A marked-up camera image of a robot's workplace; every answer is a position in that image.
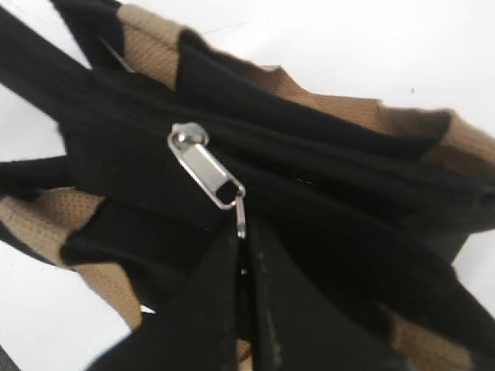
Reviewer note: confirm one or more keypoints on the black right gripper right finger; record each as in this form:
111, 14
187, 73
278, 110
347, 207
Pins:
298, 328

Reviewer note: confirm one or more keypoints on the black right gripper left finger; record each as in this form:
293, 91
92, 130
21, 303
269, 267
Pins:
194, 330

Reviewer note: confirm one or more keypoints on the silver zipper pull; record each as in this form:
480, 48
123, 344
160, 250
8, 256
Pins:
188, 142

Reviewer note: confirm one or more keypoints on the black tote bag tan handles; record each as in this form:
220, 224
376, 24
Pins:
371, 203

